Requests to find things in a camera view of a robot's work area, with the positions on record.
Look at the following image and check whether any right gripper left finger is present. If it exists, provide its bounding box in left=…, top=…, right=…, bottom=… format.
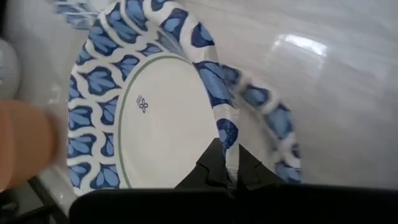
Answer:
left=174, top=138, right=229, bottom=189

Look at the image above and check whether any blue patterned paper bowl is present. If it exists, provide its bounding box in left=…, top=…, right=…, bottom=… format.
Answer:
left=66, top=0, right=240, bottom=190
left=55, top=0, right=302, bottom=184

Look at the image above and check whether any black metal table frame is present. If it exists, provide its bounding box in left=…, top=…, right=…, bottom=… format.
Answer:
left=0, top=175, right=71, bottom=224

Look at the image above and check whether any orange plastic bowl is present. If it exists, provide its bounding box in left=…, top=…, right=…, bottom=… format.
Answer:
left=0, top=99, right=58, bottom=192

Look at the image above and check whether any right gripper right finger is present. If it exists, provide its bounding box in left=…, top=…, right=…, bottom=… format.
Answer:
left=238, top=144, right=287, bottom=189

